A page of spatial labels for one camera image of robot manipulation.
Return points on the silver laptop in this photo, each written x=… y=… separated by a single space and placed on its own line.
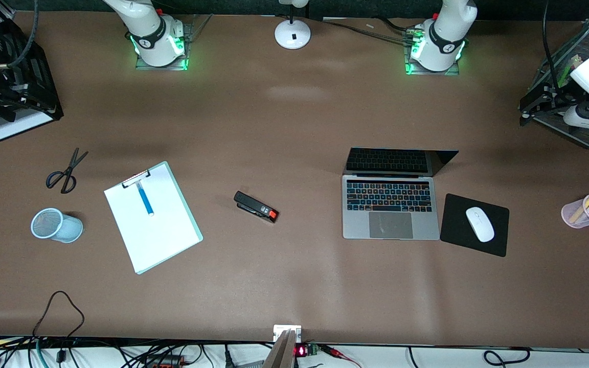
x=389 y=204

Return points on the teal clipboard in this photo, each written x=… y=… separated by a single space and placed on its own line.
x=192 y=225

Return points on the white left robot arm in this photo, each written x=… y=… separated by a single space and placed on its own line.
x=443 y=43

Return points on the black orange connector block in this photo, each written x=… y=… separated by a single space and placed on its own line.
x=164 y=361

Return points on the white paper sheet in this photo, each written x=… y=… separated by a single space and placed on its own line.
x=156 y=230

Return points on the white paper stack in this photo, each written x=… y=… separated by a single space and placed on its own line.
x=31 y=125

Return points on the pink pen cup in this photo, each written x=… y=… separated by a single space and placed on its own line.
x=575 y=217

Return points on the clear arm base plate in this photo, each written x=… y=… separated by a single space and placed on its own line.
x=412 y=69
x=195 y=30

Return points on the blue mesh pen cup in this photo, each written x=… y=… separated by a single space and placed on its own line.
x=62 y=227

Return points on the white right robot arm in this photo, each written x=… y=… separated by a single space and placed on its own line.
x=154 y=36

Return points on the blue marker white cap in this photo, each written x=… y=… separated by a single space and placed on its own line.
x=145 y=199

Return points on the black scissors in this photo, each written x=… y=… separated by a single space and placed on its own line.
x=67 y=174

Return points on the black stacked paper tray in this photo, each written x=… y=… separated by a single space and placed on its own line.
x=44 y=92

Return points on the black mouse pad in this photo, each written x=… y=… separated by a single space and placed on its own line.
x=458 y=235

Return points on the green marker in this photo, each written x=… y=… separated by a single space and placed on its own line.
x=566 y=71

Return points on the circuit board red display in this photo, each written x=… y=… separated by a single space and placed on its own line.
x=306 y=350

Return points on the aluminium camera mount post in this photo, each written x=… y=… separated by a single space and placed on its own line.
x=280 y=350

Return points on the yellow highlighter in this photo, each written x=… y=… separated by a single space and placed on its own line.
x=582 y=207

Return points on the black stapler orange tip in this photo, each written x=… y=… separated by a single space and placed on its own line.
x=253 y=205

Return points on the white round lamp base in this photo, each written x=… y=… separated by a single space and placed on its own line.
x=292 y=35

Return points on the white computer mouse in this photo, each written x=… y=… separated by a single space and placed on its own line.
x=480 y=224

